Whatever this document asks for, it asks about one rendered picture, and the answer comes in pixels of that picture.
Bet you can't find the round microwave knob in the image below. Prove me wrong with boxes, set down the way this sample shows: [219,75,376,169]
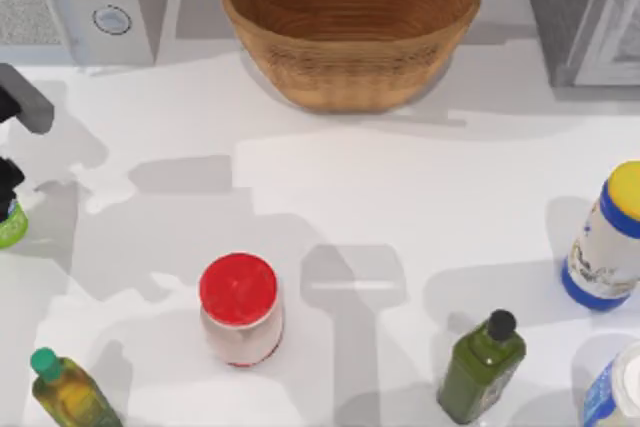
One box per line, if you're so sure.
[92,4,133,36]

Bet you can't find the pale microwave oven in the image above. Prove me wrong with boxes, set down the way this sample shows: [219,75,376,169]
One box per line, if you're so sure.
[0,0,174,69]

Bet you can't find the yellow bottle with green cap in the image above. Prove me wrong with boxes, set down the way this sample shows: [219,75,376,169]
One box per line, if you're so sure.
[29,346,124,427]

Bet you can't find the red and white can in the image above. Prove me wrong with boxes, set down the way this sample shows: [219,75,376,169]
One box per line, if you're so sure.
[198,252,285,368]

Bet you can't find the brown wicker basket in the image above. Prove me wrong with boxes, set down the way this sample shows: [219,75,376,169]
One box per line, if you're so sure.
[221,0,482,114]

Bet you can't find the green bottle with black cap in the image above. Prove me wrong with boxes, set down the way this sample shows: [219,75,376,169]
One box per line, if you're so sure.
[435,308,528,424]

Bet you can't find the blue white bottle yellow lid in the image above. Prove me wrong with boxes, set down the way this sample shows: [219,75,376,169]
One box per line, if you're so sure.
[559,160,640,311]

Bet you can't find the pale grey cabinet door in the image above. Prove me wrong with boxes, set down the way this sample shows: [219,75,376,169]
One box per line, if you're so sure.
[568,0,640,87]

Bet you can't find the blue white bottle white cap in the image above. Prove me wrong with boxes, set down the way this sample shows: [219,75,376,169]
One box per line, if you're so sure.
[579,340,640,427]

